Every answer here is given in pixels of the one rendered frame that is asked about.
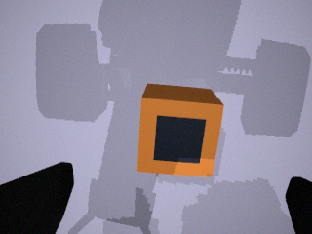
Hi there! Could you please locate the orange block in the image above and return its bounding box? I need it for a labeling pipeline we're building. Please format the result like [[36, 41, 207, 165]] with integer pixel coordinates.
[[137, 83, 223, 176]]

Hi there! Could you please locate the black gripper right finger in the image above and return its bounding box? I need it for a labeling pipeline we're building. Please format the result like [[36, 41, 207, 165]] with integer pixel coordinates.
[[285, 176, 312, 234]]

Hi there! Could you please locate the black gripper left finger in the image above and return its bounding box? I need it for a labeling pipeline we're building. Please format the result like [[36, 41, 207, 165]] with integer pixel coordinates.
[[0, 163, 74, 234]]

